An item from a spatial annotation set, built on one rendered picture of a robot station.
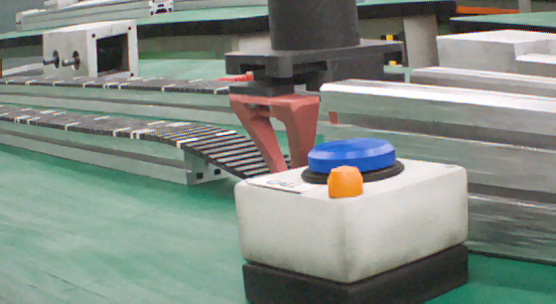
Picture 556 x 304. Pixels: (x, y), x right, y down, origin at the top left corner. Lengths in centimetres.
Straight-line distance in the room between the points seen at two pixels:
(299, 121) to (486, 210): 17
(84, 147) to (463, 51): 37
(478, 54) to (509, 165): 28
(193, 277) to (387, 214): 15
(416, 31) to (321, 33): 300
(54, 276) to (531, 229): 27
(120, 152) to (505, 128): 47
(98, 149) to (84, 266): 36
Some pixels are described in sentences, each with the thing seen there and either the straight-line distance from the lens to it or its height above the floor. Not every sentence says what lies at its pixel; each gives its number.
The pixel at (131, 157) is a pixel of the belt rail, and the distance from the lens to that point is 96.
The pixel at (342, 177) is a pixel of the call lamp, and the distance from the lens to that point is 50.
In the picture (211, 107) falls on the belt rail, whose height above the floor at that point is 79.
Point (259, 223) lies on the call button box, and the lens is 54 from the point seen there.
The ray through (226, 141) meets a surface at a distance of 86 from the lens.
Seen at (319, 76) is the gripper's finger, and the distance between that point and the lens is 72.
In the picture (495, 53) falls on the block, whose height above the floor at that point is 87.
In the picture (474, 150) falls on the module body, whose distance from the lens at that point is 59.
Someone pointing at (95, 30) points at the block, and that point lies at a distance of 165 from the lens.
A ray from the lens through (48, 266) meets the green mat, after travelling 66.
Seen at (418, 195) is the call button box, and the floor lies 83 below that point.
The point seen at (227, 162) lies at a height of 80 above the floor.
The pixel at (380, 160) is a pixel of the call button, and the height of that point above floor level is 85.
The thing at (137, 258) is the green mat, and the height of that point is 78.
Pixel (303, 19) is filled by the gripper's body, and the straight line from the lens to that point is 73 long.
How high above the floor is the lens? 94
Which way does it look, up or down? 9 degrees down
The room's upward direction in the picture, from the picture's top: 5 degrees counter-clockwise
